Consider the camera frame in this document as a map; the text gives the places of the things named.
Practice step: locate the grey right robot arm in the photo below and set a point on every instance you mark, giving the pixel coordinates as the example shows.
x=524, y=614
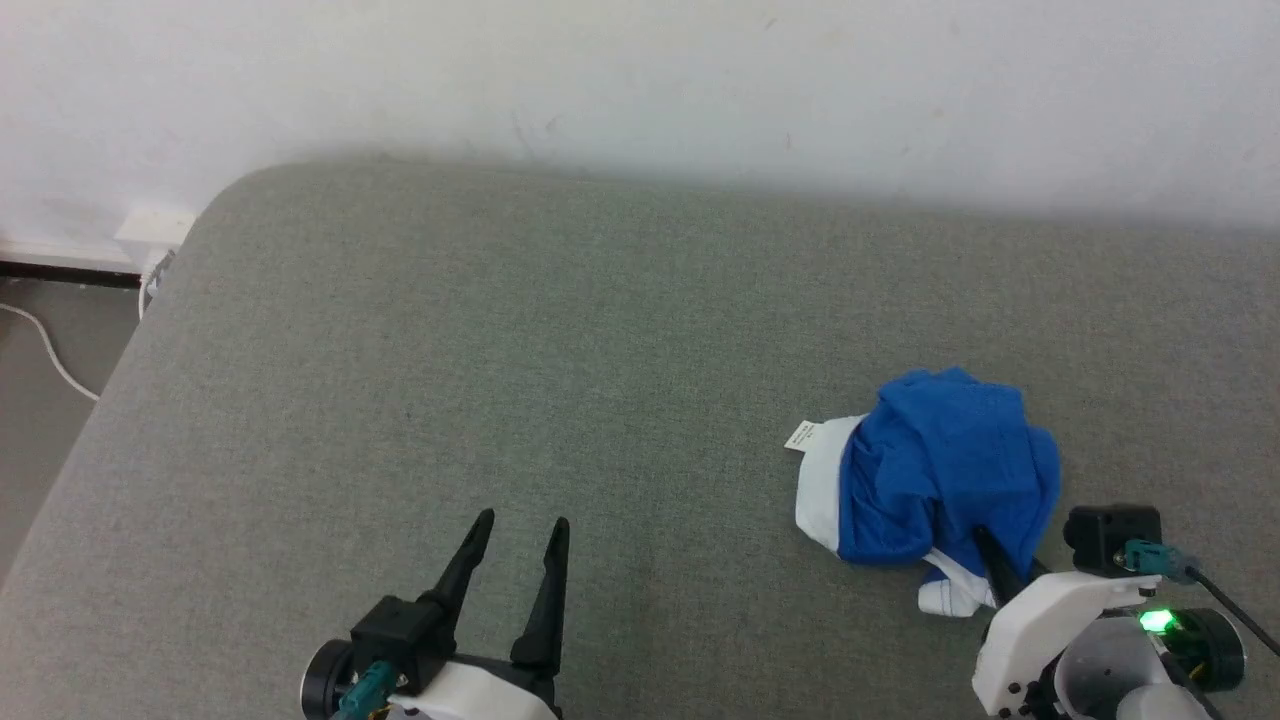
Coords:
x=1105, y=670

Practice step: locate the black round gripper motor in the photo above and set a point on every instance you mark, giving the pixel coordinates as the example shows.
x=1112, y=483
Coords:
x=323, y=682
x=1218, y=650

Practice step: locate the white wall socket box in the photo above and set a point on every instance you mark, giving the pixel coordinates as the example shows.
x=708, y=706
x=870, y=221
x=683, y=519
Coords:
x=150, y=230

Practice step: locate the black round left gripper motor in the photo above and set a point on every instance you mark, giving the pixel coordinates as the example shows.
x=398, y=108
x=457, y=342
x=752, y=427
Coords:
x=323, y=682

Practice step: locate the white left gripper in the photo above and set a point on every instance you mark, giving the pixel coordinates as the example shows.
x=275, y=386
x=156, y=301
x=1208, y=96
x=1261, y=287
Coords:
x=475, y=697

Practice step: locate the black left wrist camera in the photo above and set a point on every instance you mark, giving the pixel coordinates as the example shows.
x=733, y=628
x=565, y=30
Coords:
x=400, y=632

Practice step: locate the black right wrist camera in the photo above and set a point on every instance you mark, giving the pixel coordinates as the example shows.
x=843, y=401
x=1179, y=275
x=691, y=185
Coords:
x=1105, y=535

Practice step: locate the blue and white shorts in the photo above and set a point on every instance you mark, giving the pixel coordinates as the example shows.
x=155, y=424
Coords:
x=940, y=460

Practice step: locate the black skirting strip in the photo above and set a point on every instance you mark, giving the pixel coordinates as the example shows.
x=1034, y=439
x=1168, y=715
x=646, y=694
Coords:
x=60, y=270

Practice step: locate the black round right gripper motor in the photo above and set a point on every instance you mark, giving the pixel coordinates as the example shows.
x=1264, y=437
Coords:
x=1218, y=650

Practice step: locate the grey fabric sofa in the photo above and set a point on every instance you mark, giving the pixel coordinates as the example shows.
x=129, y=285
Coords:
x=500, y=350

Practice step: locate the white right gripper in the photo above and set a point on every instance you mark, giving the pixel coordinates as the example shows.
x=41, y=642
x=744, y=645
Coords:
x=1035, y=630

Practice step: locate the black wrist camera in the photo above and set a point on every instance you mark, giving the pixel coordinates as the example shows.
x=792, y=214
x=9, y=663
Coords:
x=1105, y=535
x=400, y=632

